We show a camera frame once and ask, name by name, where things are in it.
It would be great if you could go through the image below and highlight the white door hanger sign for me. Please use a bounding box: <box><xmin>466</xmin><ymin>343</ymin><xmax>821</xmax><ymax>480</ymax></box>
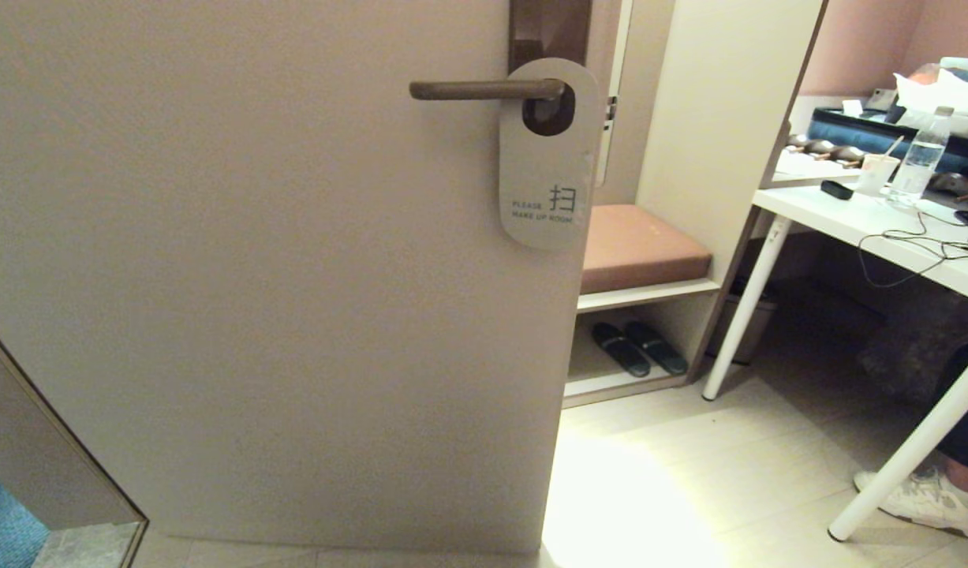
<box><xmin>498</xmin><ymin>57</ymin><xmax>601</xmax><ymax>254</ymax></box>

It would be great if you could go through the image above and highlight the white room door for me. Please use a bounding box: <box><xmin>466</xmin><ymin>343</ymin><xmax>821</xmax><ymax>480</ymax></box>
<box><xmin>0</xmin><ymin>0</ymin><xmax>628</xmax><ymax>555</ymax></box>

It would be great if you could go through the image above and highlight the brown door lock plate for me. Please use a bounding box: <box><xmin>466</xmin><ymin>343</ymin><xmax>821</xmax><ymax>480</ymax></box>
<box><xmin>508</xmin><ymin>0</ymin><xmax>594</xmax><ymax>137</ymax></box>

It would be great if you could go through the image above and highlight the black slipper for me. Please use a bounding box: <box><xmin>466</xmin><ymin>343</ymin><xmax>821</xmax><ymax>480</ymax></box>
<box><xmin>623</xmin><ymin>319</ymin><xmax>690</xmax><ymax>376</ymax></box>
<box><xmin>591</xmin><ymin>321</ymin><xmax>652</xmax><ymax>379</ymax></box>

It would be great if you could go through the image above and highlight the brown bench cushion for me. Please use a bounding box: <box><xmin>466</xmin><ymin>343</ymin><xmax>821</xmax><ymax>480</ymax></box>
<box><xmin>581</xmin><ymin>204</ymin><xmax>714</xmax><ymax>296</ymax></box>

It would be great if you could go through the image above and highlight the grey waste bin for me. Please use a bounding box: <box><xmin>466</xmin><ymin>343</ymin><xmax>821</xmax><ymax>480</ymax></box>
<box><xmin>708</xmin><ymin>284</ymin><xmax>777</xmax><ymax>366</ymax></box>

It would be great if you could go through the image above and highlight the cream bench shelf cabinet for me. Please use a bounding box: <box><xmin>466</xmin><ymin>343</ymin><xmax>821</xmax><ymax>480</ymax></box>
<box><xmin>562</xmin><ymin>0</ymin><xmax>829</xmax><ymax>409</ymax></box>

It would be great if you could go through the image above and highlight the white table with round legs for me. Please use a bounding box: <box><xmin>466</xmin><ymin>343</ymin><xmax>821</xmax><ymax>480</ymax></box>
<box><xmin>701</xmin><ymin>150</ymin><xmax>968</xmax><ymax>543</ymax></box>

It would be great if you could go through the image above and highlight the dark blue suitcase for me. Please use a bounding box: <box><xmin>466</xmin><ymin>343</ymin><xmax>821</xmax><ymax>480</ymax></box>
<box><xmin>806</xmin><ymin>106</ymin><xmax>968</xmax><ymax>179</ymax></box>

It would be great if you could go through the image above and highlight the white paper cup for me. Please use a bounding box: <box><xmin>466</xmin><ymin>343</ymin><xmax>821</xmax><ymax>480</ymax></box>
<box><xmin>855</xmin><ymin>153</ymin><xmax>902</xmax><ymax>197</ymax></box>

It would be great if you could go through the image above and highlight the grey mottled bag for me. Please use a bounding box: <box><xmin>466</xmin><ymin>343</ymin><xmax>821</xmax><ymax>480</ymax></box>
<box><xmin>858</xmin><ymin>295</ymin><xmax>968</xmax><ymax>405</ymax></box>

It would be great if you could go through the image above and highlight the clear plastic water bottle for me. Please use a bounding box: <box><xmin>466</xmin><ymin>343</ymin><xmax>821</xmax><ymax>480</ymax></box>
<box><xmin>888</xmin><ymin>105</ymin><xmax>955</xmax><ymax>208</ymax></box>

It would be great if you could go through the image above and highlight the dark brown rounded object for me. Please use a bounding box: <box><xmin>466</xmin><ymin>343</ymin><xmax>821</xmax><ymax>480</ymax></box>
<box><xmin>929</xmin><ymin>173</ymin><xmax>968</xmax><ymax>207</ymax></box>

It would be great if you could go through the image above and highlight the white sneaker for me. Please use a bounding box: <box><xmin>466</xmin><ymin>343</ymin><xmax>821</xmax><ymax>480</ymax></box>
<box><xmin>852</xmin><ymin>466</ymin><xmax>968</xmax><ymax>539</ymax></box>

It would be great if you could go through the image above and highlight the white plastic bag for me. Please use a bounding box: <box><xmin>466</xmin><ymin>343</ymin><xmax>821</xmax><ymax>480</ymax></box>
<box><xmin>893</xmin><ymin>56</ymin><xmax>968</xmax><ymax>142</ymax></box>

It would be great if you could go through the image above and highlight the metal door handle lever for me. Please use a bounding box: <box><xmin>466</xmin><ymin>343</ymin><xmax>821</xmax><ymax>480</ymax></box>
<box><xmin>409</xmin><ymin>78</ymin><xmax>568</xmax><ymax>103</ymax></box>

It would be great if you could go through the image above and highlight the thin black table cable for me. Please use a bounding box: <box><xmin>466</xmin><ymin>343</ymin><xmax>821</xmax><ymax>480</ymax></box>
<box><xmin>856</xmin><ymin>207</ymin><xmax>968</xmax><ymax>290</ymax></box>

